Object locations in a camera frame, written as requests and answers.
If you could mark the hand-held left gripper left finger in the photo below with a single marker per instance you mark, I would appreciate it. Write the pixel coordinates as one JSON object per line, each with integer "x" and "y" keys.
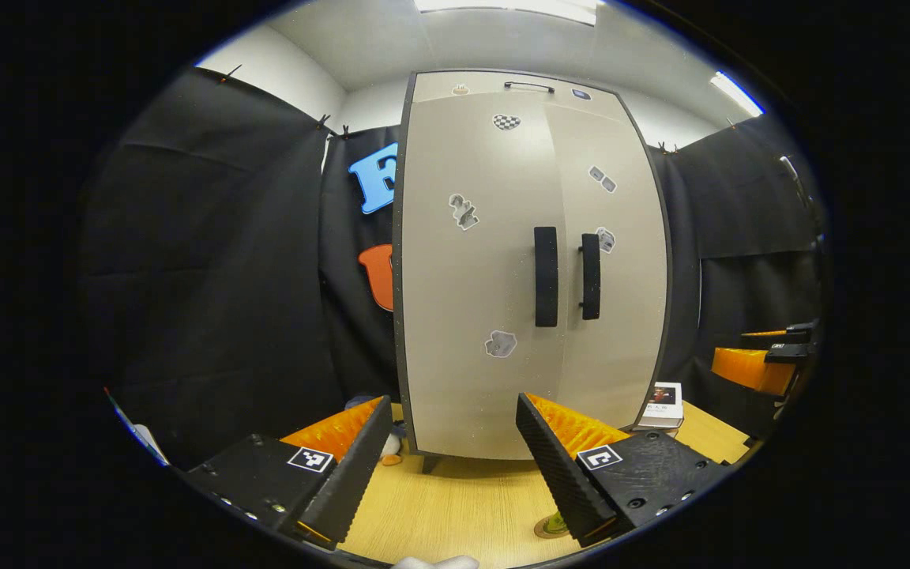
{"x": 352, "y": 474}

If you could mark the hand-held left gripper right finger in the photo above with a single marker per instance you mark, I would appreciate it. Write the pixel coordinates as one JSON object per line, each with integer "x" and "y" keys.
{"x": 558, "y": 474}

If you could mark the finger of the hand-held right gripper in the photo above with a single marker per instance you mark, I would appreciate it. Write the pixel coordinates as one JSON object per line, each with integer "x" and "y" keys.
{"x": 791, "y": 353}
{"x": 802, "y": 330}

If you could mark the green label bottle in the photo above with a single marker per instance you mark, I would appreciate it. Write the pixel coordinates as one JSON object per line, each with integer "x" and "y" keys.
{"x": 558, "y": 523}

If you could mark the round cork coaster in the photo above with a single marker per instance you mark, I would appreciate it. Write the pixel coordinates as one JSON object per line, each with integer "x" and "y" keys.
{"x": 540, "y": 531}

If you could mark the white cabinet door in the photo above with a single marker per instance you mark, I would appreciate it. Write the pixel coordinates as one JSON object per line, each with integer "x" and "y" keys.
{"x": 629, "y": 316}
{"x": 463, "y": 300}

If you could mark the white and grey cabinet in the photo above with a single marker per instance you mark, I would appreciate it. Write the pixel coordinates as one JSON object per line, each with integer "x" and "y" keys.
{"x": 430, "y": 463}

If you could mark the white plush toy orange feet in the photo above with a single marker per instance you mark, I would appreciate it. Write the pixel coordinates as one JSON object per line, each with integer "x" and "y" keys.
{"x": 390, "y": 446}

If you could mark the portrait cover book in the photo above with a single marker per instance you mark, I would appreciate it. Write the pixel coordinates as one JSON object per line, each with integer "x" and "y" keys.
{"x": 664, "y": 399}

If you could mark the small ceiling light panel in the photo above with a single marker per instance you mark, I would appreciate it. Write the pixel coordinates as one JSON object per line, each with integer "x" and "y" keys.
{"x": 735, "y": 93}

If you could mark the black backdrop cloth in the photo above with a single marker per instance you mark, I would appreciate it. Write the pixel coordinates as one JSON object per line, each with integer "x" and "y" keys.
{"x": 210, "y": 276}

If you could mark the large ceiling light panel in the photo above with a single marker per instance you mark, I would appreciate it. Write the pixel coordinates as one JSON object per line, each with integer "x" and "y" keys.
{"x": 510, "y": 9}

